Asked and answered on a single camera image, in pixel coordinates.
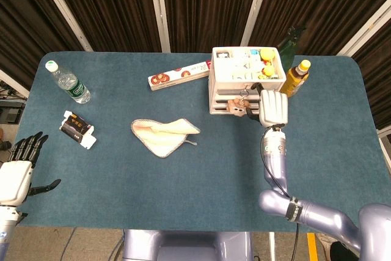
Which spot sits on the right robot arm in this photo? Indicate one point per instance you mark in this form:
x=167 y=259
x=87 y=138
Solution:
x=275 y=157

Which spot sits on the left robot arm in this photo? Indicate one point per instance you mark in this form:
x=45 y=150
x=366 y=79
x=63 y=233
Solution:
x=6 y=230

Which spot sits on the white slotted frame post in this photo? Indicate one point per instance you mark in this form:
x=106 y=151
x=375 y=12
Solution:
x=159 y=10
x=64 y=10
x=255 y=7
x=366 y=28

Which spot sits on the long white cling film box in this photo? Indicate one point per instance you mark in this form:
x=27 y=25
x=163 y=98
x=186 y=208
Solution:
x=177 y=76

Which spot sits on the yellow tea bottle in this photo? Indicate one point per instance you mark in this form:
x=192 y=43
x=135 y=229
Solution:
x=294 y=80

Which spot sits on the clear water bottle green label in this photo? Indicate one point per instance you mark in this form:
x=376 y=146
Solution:
x=70 y=85

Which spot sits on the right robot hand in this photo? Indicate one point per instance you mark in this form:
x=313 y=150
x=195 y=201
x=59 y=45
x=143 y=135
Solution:
x=273 y=108

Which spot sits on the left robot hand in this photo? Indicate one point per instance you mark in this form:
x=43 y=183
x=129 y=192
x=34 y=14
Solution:
x=15 y=178

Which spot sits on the pink white dish cloth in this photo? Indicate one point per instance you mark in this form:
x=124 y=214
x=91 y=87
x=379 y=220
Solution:
x=159 y=138

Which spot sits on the silver robot torso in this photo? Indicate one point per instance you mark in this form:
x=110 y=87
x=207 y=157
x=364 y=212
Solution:
x=189 y=245

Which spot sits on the white plastic drawer organizer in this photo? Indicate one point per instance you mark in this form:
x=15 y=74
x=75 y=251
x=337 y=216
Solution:
x=220 y=85

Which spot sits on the dark brown curtain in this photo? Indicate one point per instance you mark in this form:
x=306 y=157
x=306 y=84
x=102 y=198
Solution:
x=207 y=4

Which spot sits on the black white small carton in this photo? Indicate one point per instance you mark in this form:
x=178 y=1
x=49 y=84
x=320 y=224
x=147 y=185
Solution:
x=74 y=126

